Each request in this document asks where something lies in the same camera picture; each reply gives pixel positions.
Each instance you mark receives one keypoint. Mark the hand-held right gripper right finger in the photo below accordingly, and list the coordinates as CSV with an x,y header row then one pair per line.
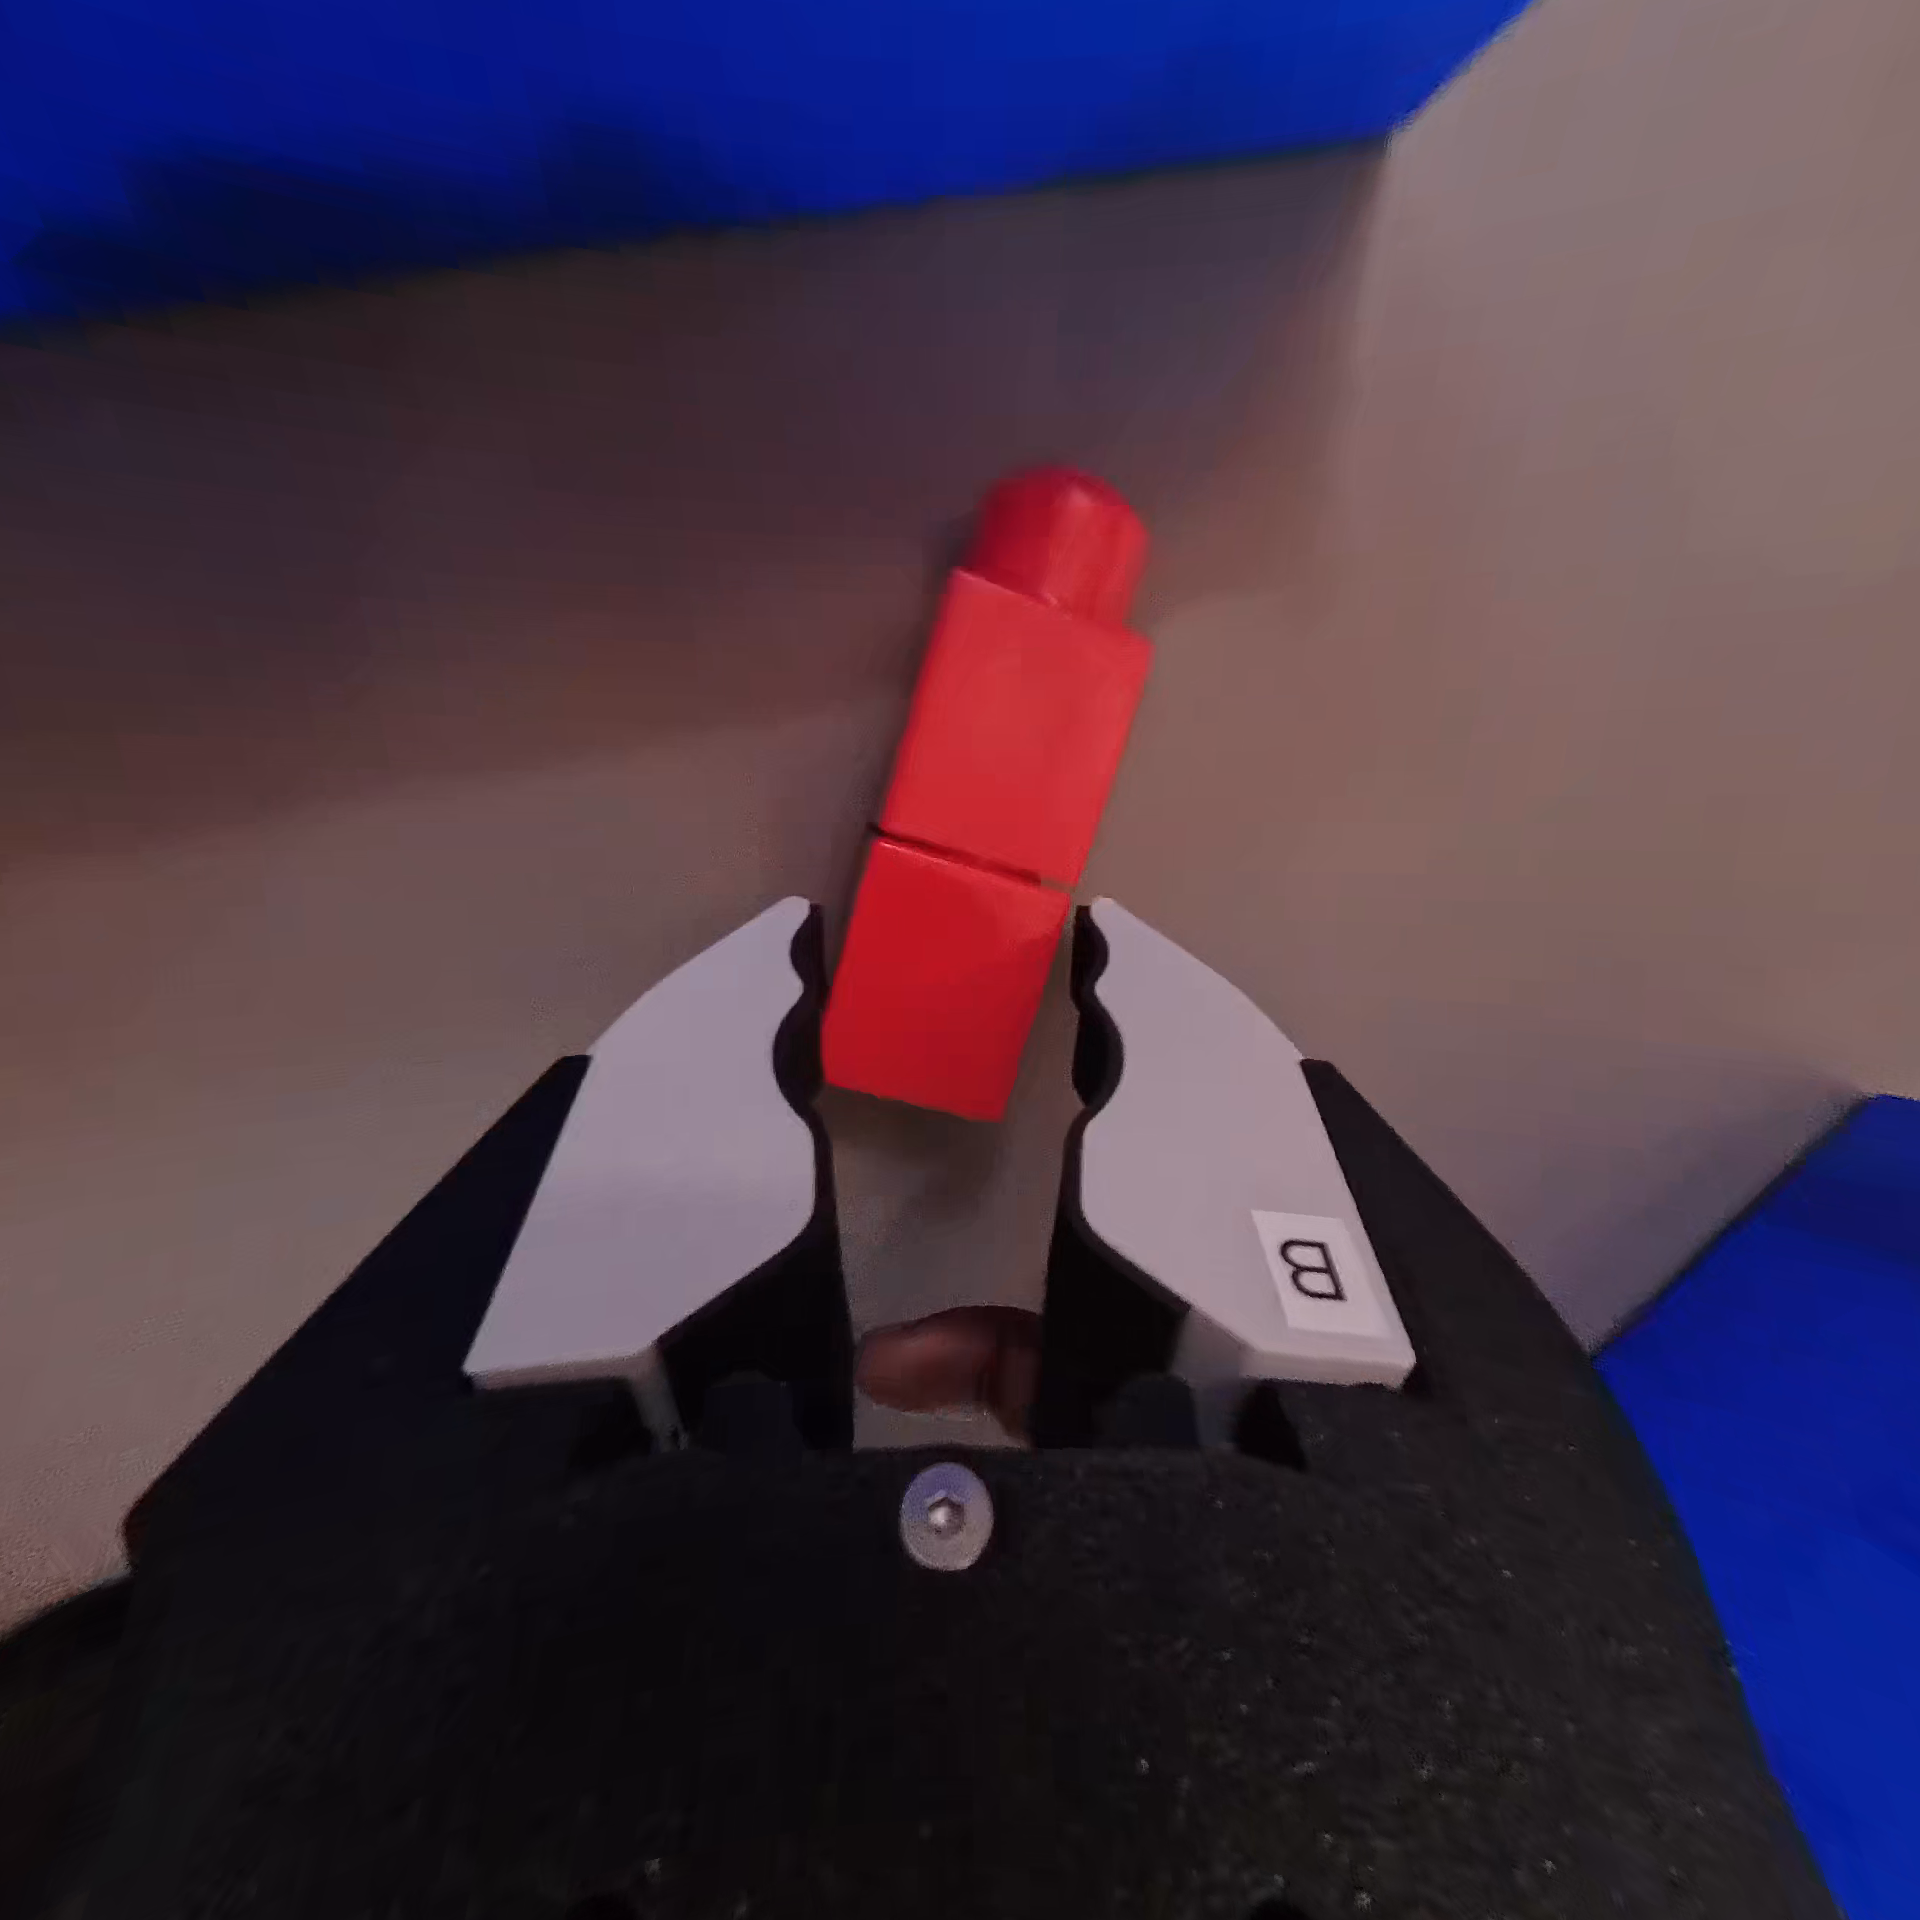
x,y
1217,1155

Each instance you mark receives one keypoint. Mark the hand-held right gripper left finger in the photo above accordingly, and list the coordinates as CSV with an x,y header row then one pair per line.
x,y
659,1188

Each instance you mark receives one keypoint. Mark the blue plastic bin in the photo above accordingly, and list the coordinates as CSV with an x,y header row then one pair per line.
x,y
1800,1499
750,91

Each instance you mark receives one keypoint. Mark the person's right hand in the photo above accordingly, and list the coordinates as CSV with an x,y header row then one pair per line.
x,y
951,1356

